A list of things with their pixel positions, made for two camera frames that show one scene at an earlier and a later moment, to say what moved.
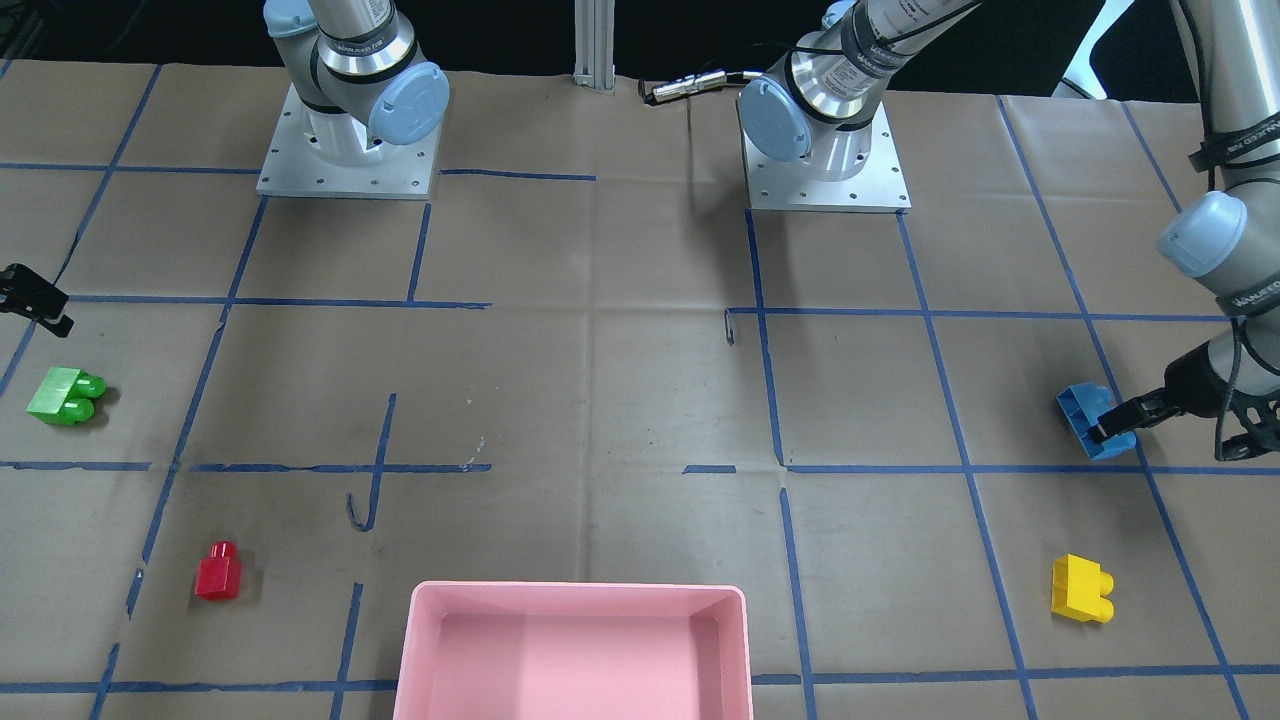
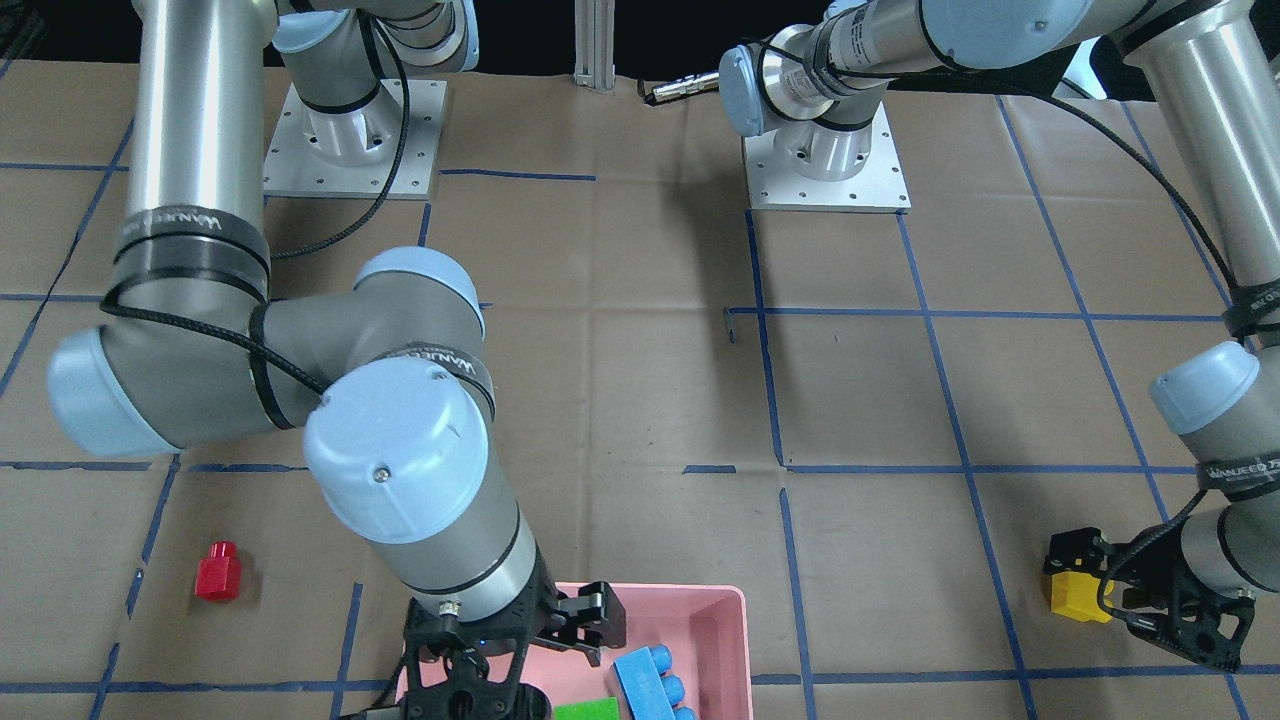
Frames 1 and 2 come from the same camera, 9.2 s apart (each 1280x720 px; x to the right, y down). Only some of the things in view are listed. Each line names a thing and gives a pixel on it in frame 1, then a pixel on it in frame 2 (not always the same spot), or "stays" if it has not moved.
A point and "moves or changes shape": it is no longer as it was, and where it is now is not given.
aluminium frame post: (594, 32) stays
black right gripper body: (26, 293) → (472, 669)
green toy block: (66, 396) moves or changes shape
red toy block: (220, 574) stays
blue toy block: (1082, 403) → (647, 690)
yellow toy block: (1078, 587) stays
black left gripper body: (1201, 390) → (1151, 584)
